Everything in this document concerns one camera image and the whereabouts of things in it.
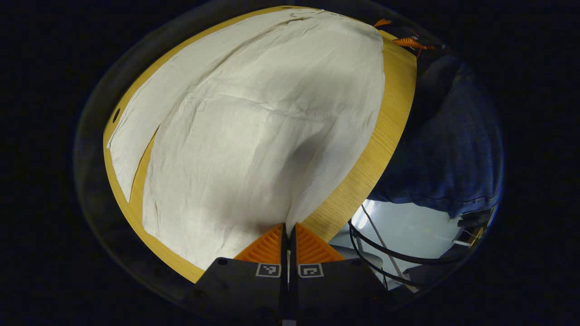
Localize cream white jeans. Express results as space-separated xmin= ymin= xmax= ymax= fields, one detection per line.
xmin=107 ymin=9 xmax=386 ymax=271

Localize black cable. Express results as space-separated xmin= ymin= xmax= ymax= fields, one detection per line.
xmin=348 ymin=226 xmax=429 ymax=288
xmin=349 ymin=220 xmax=463 ymax=265

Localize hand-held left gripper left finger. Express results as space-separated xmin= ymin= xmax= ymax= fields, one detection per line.
xmin=181 ymin=223 xmax=289 ymax=320

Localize thin white cable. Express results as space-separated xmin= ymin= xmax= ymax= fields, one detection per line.
xmin=361 ymin=204 xmax=420 ymax=293

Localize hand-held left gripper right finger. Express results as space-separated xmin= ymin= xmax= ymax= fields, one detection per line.
xmin=290 ymin=222 xmax=392 ymax=320

